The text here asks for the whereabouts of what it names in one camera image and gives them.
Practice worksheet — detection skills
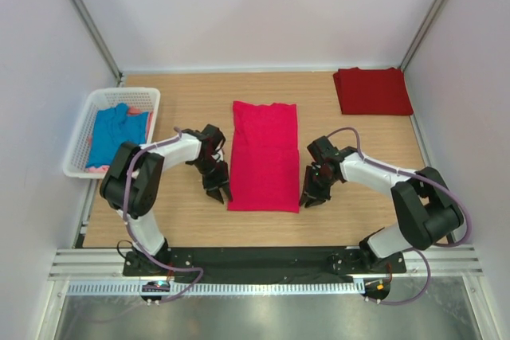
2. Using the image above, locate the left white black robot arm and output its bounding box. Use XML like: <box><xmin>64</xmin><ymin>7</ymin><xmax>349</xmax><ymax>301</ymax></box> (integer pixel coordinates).
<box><xmin>100</xmin><ymin>124</ymin><xmax>233</xmax><ymax>276</ymax></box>

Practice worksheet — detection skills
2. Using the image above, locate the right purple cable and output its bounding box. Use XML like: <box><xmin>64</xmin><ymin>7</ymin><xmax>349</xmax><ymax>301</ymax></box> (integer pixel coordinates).
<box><xmin>326</xmin><ymin>127</ymin><xmax>474</xmax><ymax>304</ymax></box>

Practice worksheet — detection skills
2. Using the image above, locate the purple cable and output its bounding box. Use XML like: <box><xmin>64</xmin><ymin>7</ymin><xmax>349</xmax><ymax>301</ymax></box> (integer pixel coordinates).
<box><xmin>121</xmin><ymin>127</ymin><xmax>204</xmax><ymax>303</ymax></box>
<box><xmin>326</xmin><ymin>127</ymin><xmax>474</xmax><ymax>304</ymax></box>

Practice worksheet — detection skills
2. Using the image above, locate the white slotted cable duct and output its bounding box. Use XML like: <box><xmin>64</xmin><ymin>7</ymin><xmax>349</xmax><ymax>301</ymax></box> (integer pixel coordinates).
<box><xmin>67</xmin><ymin>279</ymin><xmax>365</xmax><ymax>297</ymax></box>

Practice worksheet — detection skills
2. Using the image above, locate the left aluminium frame post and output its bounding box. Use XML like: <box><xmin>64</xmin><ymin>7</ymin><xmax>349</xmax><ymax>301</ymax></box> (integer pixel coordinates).
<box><xmin>69</xmin><ymin>0</ymin><xmax>124</xmax><ymax>84</ymax></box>

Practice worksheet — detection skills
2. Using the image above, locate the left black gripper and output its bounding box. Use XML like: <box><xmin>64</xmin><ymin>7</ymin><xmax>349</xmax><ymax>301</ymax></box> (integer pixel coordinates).
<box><xmin>192</xmin><ymin>157</ymin><xmax>232</xmax><ymax>204</ymax></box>

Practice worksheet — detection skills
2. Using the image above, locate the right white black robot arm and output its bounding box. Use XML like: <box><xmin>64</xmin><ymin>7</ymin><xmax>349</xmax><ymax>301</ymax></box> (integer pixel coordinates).
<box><xmin>300</xmin><ymin>136</ymin><xmax>465</xmax><ymax>273</ymax></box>

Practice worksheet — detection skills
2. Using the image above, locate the aluminium frame post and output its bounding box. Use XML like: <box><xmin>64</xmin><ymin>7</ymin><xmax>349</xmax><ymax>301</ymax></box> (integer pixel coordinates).
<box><xmin>399</xmin><ymin>0</ymin><xmax>448</xmax><ymax>72</ymax></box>
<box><xmin>69</xmin><ymin>0</ymin><xmax>124</xmax><ymax>84</ymax></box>

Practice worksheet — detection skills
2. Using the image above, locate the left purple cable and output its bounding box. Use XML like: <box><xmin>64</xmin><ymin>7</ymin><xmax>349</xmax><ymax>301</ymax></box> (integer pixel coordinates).
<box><xmin>121</xmin><ymin>127</ymin><xmax>204</xmax><ymax>303</ymax></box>

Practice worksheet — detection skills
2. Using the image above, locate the aluminium front rail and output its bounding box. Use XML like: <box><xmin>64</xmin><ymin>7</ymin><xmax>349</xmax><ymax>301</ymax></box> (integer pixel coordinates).
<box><xmin>49</xmin><ymin>244</ymin><xmax>483</xmax><ymax>278</ymax></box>

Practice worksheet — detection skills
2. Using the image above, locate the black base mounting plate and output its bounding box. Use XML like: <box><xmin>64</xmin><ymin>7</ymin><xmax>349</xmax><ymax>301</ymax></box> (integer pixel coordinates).
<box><xmin>122</xmin><ymin>244</ymin><xmax>407</xmax><ymax>283</ymax></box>

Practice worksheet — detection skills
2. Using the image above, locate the right aluminium frame post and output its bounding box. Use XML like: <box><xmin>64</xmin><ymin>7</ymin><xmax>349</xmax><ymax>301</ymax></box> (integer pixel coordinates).
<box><xmin>399</xmin><ymin>0</ymin><xmax>448</xmax><ymax>72</ymax></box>

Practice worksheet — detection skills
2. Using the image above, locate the white perforated plastic basket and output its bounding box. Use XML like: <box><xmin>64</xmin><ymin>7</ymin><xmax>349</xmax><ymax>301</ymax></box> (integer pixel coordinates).
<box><xmin>63</xmin><ymin>87</ymin><xmax>161</xmax><ymax>179</ymax></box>

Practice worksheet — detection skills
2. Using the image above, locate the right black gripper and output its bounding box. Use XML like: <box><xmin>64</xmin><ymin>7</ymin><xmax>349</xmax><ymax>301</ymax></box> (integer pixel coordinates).
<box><xmin>299</xmin><ymin>166</ymin><xmax>338</xmax><ymax>209</ymax></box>

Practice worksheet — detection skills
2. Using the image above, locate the magenta pink t shirt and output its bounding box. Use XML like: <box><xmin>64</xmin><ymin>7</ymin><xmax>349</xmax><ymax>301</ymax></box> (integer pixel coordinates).
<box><xmin>228</xmin><ymin>101</ymin><xmax>300</xmax><ymax>213</ymax></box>

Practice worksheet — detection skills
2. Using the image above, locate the blue t shirt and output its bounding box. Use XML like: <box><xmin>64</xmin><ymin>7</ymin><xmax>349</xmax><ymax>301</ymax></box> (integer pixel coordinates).
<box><xmin>85</xmin><ymin>103</ymin><xmax>151</xmax><ymax>170</ymax></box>

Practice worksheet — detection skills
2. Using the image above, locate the folded dark red t shirt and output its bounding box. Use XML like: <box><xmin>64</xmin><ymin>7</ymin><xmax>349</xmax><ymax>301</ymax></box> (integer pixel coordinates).
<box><xmin>332</xmin><ymin>68</ymin><xmax>414</xmax><ymax>116</ymax></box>

